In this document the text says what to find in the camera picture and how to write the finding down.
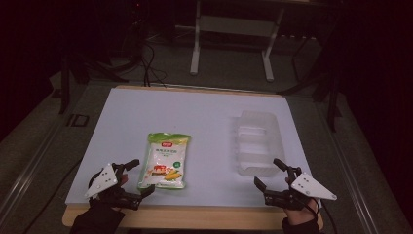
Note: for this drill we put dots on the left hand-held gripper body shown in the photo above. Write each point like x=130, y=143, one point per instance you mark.
x=101, y=180

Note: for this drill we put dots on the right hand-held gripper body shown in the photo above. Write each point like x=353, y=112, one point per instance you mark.
x=310, y=188

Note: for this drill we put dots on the clear plastic tray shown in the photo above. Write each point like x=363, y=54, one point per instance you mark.
x=258, y=146

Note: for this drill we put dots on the green and white snack packet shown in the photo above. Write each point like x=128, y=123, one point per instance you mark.
x=165, y=161

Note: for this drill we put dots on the person's left hand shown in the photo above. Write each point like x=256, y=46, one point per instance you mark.
x=123, y=179

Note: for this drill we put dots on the person's right hand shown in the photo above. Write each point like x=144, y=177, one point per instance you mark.
x=302, y=215

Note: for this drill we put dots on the black floor socket plate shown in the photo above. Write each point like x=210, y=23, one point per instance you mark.
x=78, y=120

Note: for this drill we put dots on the white table sheet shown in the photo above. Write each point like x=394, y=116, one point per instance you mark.
x=201, y=117

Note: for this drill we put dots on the black metal stand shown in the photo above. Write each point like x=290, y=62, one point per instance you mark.
x=76, y=65
x=324, y=74

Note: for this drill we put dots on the white metal table frame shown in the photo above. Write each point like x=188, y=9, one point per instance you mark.
x=232, y=26

